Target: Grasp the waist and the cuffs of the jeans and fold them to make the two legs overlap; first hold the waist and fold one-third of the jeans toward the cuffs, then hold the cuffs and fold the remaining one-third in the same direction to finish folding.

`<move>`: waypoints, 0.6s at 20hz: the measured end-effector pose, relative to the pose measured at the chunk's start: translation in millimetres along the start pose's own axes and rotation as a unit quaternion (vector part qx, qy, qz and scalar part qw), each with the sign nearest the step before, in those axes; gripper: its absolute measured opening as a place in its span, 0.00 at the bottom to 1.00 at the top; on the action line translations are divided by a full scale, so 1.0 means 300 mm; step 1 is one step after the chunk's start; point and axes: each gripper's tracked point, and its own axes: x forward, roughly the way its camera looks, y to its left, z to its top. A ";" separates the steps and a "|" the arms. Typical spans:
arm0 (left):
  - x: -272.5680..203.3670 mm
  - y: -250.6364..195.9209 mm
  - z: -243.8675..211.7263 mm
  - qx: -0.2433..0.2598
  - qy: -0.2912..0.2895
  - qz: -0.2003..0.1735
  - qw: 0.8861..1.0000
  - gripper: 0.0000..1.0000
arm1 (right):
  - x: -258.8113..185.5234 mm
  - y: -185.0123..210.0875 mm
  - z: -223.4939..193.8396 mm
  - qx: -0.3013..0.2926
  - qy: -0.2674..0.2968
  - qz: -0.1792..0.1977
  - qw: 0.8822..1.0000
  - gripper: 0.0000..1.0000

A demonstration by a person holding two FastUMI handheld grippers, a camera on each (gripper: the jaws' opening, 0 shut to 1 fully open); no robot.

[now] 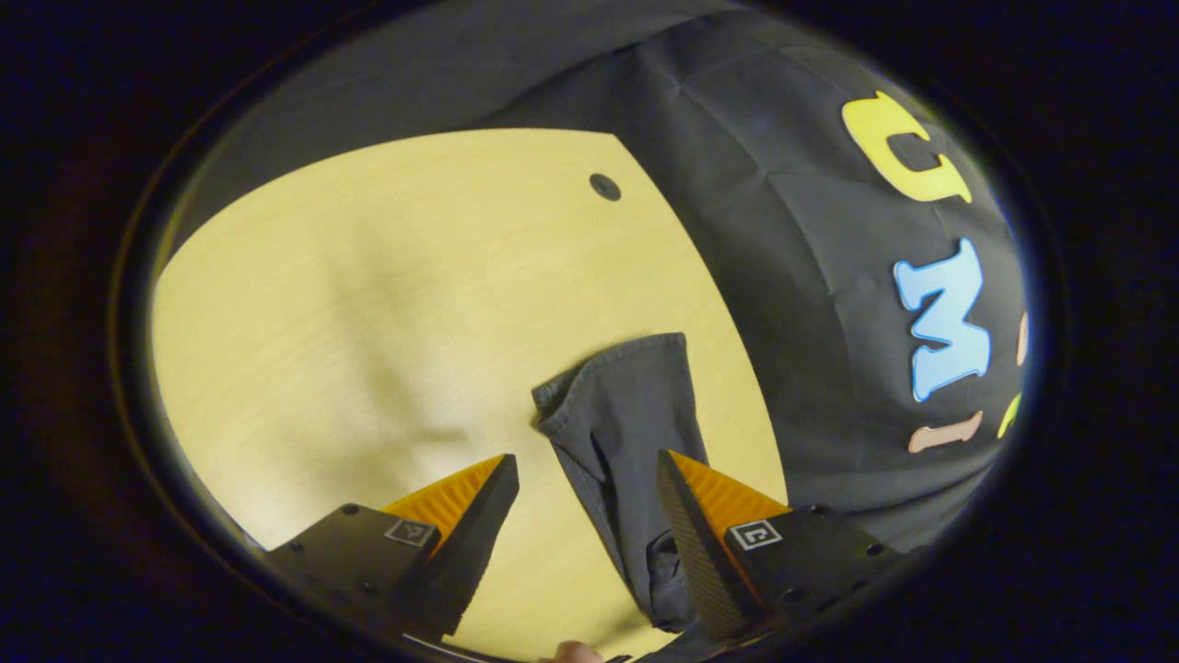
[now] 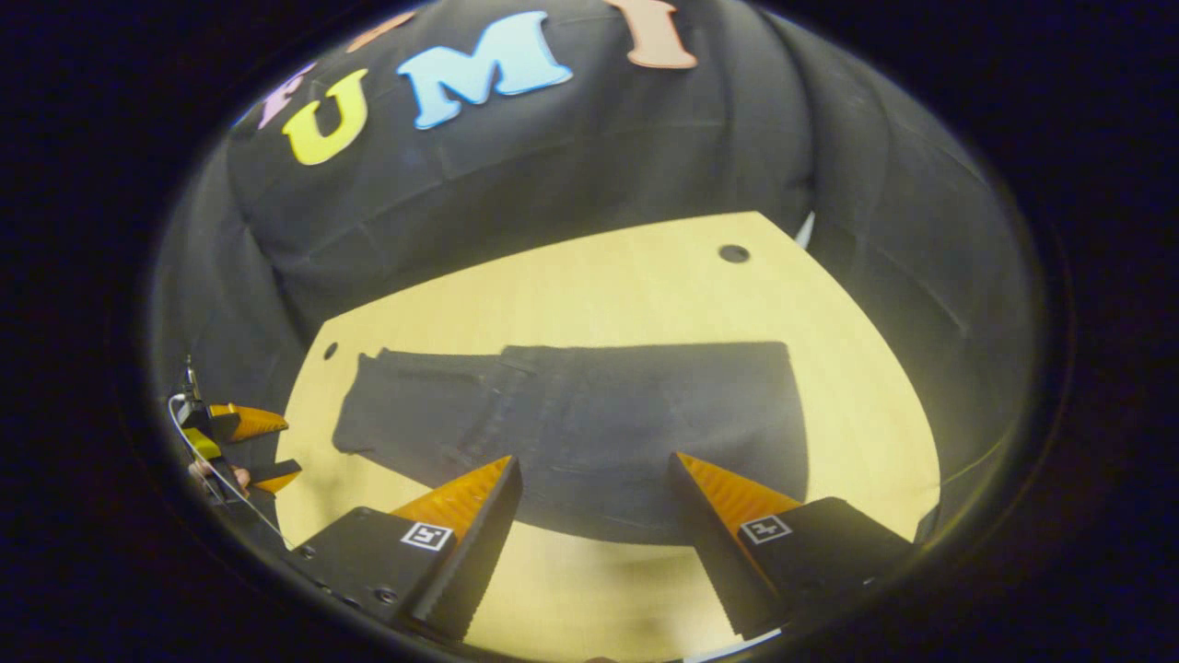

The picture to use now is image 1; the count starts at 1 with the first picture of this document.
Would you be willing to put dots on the dark grey jeans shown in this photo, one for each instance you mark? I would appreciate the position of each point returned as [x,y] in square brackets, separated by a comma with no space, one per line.
[626,414]

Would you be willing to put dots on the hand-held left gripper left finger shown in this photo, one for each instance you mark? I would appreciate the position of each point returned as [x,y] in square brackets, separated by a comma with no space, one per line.
[470,543]

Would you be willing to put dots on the round black table grommet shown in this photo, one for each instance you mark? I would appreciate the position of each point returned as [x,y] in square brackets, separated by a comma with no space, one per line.
[604,187]

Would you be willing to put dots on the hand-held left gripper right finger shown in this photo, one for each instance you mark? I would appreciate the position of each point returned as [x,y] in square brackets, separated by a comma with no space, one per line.
[695,552]

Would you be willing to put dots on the black backdrop cloth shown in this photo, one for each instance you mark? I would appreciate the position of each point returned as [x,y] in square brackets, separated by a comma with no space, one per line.
[783,230]

